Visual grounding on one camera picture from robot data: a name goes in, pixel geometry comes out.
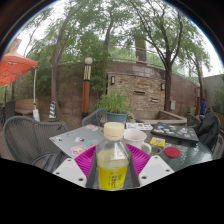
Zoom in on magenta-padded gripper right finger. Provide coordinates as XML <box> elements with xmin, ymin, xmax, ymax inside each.
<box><xmin>126</xmin><ymin>143</ymin><xmax>175</xmax><ymax>188</ymax></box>

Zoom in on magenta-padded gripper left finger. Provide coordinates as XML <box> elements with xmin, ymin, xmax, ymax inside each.
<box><xmin>52</xmin><ymin>144</ymin><xmax>101</xmax><ymax>190</ymax></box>

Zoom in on clear bottle with yellow label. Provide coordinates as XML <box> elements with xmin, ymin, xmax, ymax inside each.
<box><xmin>94</xmin><ymin>121</ymin><xmax>133</xmax><ymax>191</ymax></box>

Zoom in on flat round red coaster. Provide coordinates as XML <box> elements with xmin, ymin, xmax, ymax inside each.
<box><xmin>163</xmin><ymin>146</ymin><xmax>182</xmax><ymax>159</ymax></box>

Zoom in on small printed card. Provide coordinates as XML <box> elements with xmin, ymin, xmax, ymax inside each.
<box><xmin>149</xmin><ymin>136</ymin><xmax>167</xmax><ymax>148</ymax></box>

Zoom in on silver laptop with stickers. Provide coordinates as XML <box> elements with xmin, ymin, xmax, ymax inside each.
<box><xmin>49</xmin><ymin>124</ymin><xmax>106</xmax><ymax>160</ymax></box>

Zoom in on white mug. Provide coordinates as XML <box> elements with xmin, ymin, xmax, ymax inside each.
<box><xmin>123</xmin><ymin>128</ymin><xmax>153</xmax><ymax>155</ymax></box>

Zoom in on black laptop with stickers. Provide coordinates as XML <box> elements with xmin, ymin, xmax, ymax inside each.
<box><xmin>150</xmin><ymin>121</ymin><xmax>200</xmax><ymax>144</ymax></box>

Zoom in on white sticker sheet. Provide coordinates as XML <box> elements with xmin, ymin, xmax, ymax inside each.
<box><xmin>125</xmin><ymin>122</ymin><xmax>155</xmax><ymax>132</ymax></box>

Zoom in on grey wicker chair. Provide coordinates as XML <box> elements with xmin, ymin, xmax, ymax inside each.
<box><xmin>186</xmin><ymin>113</ymin><xmax>224</xmax><ymax>161</ymax></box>
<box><xmin>81</xmin><ymin>107</ymin><xmax>108</xmax><ymax>128</ymax></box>
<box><xmin>2</xmin><ymin>115</ymin><xmax>70</xmax><ymax>173</ymax></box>

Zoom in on blue yellow striped cone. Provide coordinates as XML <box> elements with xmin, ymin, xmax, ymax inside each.
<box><xmin>48</xmin><ymin>100</ymin><xmax>58</xmax><ymax>121</ymax></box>

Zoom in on black jacket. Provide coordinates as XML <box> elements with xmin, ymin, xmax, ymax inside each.
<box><xmin>195</xmin><ymin>112</ymin><xmax>222</xmax><ymax>153</ymax></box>

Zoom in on potted green plant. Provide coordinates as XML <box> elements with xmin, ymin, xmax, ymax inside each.
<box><xmin>94</xmin><ymin>86</ymin><xmax>136</xmax><ymax>125</ymax></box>

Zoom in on person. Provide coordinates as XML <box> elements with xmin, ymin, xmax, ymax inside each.
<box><xmin>199</xmin><ymin>97</ymin><xmax>209</xmax><ymax>117</ymax></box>

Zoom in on wooden bench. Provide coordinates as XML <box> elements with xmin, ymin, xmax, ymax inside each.
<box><xmin>14</xmin><ymin>98</ymin><xmax>38</xmax><ymax>118</ymax></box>

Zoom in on orange canopy tent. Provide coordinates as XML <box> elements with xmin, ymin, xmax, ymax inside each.
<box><xmin>0</xmin><ymin>49</ymin><xmax>41</xmax><ymax>123</ymax></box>

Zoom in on wooden lamp post with globe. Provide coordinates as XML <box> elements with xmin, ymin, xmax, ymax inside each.
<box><xmin>81</xmin><ymin>57</ymin><xmax>94</xmax><ymax>120</ymax></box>

